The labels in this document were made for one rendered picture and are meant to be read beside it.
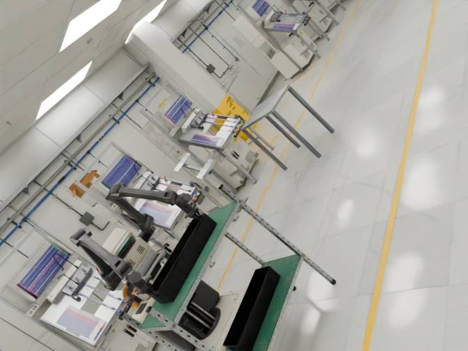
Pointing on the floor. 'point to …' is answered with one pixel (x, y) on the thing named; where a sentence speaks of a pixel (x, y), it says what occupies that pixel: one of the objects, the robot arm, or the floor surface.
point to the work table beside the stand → (264, 108)
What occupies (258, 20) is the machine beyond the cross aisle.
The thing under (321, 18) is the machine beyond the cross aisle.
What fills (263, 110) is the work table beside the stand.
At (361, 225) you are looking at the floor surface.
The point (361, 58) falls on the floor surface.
